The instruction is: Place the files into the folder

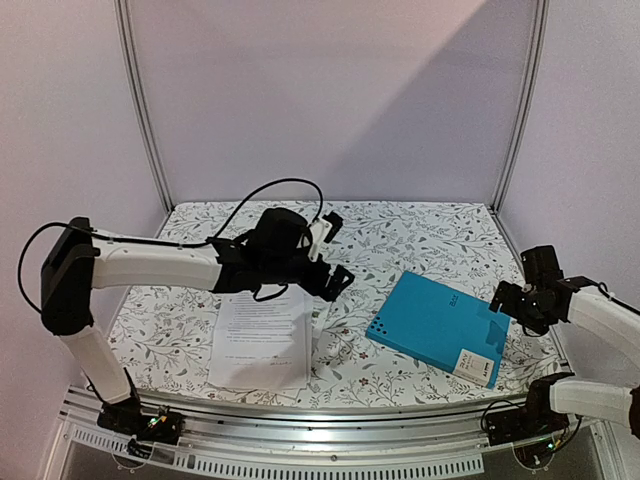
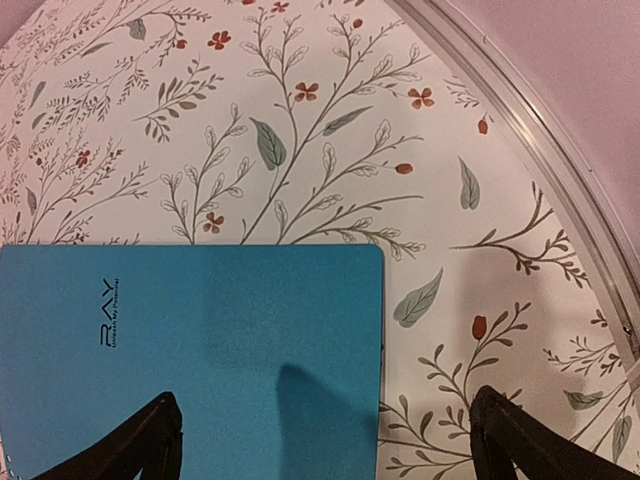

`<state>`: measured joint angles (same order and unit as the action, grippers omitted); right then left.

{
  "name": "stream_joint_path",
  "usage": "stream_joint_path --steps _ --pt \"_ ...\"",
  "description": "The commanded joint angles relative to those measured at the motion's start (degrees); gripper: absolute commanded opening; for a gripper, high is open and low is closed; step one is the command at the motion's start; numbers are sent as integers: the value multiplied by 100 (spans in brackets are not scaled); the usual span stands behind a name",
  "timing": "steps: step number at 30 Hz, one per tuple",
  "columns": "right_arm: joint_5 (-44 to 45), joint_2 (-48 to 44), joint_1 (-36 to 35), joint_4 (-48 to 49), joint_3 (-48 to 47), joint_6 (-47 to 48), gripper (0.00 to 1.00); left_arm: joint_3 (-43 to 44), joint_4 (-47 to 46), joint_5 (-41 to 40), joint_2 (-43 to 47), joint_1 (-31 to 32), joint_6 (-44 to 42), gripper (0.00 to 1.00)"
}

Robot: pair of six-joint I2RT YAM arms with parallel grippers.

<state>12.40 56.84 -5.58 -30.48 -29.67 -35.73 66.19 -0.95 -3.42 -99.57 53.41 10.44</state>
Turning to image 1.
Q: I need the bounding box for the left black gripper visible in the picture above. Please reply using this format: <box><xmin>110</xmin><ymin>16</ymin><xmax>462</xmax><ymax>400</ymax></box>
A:
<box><xmin>263</xmin><ymin>253</ymin><xmax>355</xmax><ymax>302</ymax></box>

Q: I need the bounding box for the blue file folder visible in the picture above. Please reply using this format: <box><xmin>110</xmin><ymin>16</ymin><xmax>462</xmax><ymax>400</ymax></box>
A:
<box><xmin>366</xmin><ymin>272</ymin><xmax>511</xmax><ymax>389</ymax></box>

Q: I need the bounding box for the printed paper sheet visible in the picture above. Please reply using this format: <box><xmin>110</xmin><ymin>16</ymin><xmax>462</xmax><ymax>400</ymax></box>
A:
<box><xmin>208</xmin><ymin>287</ymin><xmax>312</xmax><ymax>391</ymax></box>

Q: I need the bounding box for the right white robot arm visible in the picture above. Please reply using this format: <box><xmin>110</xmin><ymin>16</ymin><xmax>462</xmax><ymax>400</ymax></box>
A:
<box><xmin>481</xmin><ymin>245</ymin><xmax>639</xmax><ymax>445</ymax></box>

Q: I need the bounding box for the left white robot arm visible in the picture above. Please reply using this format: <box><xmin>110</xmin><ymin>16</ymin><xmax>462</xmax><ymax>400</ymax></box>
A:
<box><xmin>40</xmin><ymin>207</ymin><xmax>355</xmax><ymax>434</ymax></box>

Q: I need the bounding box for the floral patterned table mat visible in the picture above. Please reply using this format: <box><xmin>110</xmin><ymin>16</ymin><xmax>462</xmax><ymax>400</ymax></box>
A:
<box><xmin>108</xmin><ymin>201</ymin><xmax>566</xmax><ymax>409</ymax></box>

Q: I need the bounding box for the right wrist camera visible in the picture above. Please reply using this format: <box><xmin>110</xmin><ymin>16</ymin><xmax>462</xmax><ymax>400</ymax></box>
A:
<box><xmin>520</xmin><ymin>245</ymin><xmax>565</xmax><ymax>289</ymax></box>

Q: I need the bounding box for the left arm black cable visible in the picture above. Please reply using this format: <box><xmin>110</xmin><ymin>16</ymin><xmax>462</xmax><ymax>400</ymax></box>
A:
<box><xmin>17</xmin><ymin>178</ymin><xmax>325</xmax><ymax>314</ymax></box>

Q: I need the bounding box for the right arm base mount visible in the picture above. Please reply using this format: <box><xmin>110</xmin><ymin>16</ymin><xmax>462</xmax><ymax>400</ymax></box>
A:
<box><xmin>480</xmin><ymin>400</ymin><xmax>571</xmax><ymax>446</ymax></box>

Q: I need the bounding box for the aluminium front rail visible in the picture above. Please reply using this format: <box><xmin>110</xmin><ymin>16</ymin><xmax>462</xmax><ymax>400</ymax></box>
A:
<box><xmin>57</xmin><ymin>384</ymin><xmax>609</xmax><ymax>464</ymax></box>

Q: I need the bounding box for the right aluminium frame post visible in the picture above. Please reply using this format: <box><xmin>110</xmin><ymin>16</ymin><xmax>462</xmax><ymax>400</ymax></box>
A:
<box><xmin>489</xmin><ymin>0</ymin><xmax>549</xmax><ymax>216</ymax></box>

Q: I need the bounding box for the aluminium frame post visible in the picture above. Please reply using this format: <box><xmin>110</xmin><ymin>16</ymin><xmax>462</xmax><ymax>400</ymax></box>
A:
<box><xmin>489</xmin><ymin>0</ymin><xmax>549</xmax><ymax>216</ymax></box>
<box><xmin>114</xmin><ymin>0</ymin><xmax>175</xmax><ymax>213</ymax></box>

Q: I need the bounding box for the perforated white cable tray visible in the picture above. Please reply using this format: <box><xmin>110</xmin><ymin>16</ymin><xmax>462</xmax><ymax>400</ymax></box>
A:
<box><xmin>59</xmin><ymin>427</ymin><xmax>485</xmax><ymax>479</ymax></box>

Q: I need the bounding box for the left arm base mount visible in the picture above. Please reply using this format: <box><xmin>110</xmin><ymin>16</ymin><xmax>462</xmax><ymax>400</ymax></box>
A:
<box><xmin>97</xmin><ymin>398</ymin><xmax>185</xmax><ymax>445</ymax></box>

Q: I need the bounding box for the left aluminium frame post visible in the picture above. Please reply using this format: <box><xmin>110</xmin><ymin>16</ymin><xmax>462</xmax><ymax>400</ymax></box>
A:
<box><xmin>114</xmin><ymin>0</ymin><xmax>175</xmax><ymax>213</ymax></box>

